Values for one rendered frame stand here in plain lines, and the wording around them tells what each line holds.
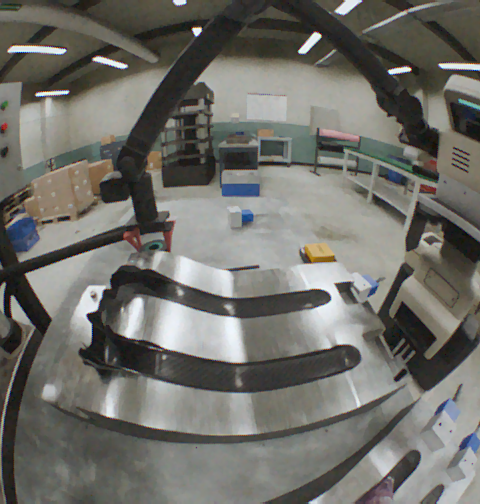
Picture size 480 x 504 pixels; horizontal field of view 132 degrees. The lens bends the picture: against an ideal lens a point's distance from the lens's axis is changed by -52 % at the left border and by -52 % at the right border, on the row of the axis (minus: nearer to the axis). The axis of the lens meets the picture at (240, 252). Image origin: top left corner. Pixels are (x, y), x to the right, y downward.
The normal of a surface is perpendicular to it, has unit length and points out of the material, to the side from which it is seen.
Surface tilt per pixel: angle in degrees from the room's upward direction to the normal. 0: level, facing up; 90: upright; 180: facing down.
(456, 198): 90
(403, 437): 0
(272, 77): 90
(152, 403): 24
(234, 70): 90
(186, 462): 0
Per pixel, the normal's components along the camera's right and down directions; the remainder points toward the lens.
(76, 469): 0.00, -0.84
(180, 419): 0.47, -0.77
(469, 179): -0.94, 0.28
